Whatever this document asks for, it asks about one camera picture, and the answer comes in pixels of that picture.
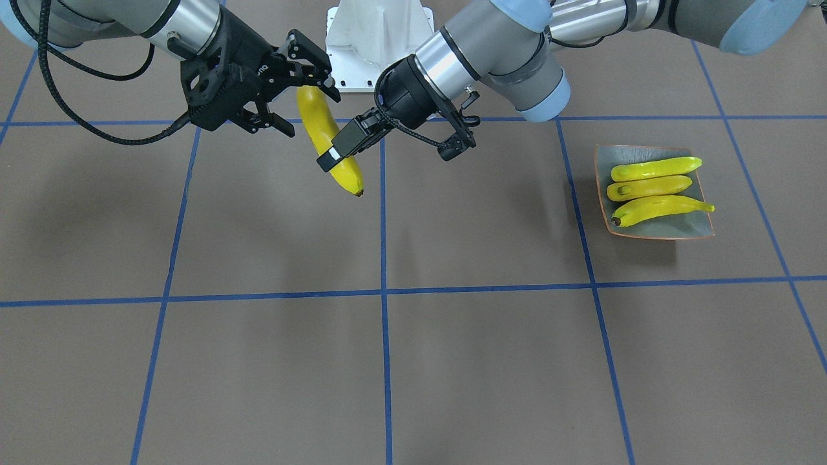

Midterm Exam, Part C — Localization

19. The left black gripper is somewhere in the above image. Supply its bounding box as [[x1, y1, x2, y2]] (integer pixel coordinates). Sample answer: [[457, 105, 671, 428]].
[[317, 56, 446, 172]]

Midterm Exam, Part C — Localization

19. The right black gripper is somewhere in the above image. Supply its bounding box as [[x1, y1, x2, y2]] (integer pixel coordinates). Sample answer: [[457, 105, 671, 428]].
[[181, 10, 342, 138]]

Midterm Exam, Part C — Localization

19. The yellow banana basket bottom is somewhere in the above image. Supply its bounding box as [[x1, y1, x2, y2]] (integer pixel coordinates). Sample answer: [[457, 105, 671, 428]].
[[297, 86, 364, 197]]

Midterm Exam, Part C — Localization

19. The yellow banana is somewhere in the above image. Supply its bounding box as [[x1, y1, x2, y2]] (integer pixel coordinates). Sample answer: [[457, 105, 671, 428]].
[[609, 194, 715, 227], [606, 176, 694, 202], [611, 156, 703, 182]]

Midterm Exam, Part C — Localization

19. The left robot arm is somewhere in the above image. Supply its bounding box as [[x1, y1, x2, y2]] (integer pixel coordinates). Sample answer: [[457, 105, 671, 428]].
[[318, 1, 806, 172]]

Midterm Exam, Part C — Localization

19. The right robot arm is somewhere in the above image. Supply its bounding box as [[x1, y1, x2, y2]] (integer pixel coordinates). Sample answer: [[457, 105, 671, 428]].
[[2, 1, 342, 145]]

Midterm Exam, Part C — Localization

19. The grey square plate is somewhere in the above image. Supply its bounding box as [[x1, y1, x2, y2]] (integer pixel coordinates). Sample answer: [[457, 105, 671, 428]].
[[594, 144, 715, 240]]

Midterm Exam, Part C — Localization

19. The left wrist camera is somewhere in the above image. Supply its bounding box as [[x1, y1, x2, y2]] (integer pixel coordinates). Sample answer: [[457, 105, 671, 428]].
[[430, 90, 482, 162]]

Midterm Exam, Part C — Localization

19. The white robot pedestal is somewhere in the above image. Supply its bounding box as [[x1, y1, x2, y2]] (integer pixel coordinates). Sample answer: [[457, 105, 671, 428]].
[[325, 1, 435, 92]]

